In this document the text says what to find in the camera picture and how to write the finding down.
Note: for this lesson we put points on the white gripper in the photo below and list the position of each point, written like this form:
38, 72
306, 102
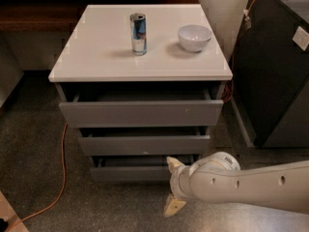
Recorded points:
175, 182

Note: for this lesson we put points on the grey drawer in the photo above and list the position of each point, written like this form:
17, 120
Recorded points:
143, 141
130, 169
123, 114

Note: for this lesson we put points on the grey bottom drawer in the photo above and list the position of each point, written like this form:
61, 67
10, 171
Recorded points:
130, 169

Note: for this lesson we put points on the white top drawer cabinet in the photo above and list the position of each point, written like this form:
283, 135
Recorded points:
134, 94

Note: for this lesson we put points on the wooden board corner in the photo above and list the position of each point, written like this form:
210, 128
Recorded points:
8, 214

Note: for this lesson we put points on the grey middle drawer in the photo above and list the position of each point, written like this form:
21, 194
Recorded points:
143, 141

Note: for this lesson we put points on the white ceramic bowl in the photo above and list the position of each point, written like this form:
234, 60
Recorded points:
194, 38

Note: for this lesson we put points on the dark grey cabinet right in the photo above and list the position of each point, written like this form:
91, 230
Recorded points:
271, 75

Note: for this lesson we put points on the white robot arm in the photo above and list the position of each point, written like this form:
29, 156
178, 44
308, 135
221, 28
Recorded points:
218, 178

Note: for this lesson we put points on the silver blue redbull can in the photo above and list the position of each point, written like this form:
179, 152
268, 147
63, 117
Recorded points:
138, 33

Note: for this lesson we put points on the dark wooden shelf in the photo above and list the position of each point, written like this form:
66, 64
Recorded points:
56, 15

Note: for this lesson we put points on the grey top drawer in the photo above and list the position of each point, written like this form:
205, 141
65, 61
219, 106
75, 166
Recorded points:
123, 114

